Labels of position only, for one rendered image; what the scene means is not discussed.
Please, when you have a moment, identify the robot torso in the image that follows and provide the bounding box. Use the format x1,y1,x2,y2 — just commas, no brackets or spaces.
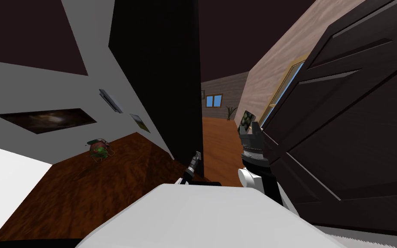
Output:
75,183,348,248

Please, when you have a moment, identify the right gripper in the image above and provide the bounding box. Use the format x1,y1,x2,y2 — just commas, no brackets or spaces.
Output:
238,121,265,150

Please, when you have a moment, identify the dark brown door leaf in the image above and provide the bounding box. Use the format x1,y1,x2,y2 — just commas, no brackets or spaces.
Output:
258,0,397,239

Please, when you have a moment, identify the grey wall fixture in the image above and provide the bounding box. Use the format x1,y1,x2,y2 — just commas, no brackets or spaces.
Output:
98,89,124,114

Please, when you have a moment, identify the dark metal door handle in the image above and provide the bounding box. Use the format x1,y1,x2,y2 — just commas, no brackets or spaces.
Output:
240,110,257,129

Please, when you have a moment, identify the blue window with brown frame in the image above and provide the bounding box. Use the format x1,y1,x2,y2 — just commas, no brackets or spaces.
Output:
205,93,223,109

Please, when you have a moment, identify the dark wide wall picture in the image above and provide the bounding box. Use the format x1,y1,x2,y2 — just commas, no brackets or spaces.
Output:
0,108,98,135

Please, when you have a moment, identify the small landscape wall picture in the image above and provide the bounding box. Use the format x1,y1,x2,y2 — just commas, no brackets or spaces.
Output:
129,113,151,134

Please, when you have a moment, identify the green potted plant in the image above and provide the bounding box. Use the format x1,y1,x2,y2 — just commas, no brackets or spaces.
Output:
225,105,238,121

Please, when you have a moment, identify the green and red plant stand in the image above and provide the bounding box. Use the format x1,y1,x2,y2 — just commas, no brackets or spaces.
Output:
86,137,114,162

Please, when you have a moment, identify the window with yellow frame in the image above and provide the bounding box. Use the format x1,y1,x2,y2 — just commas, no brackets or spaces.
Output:
257,56,310,129

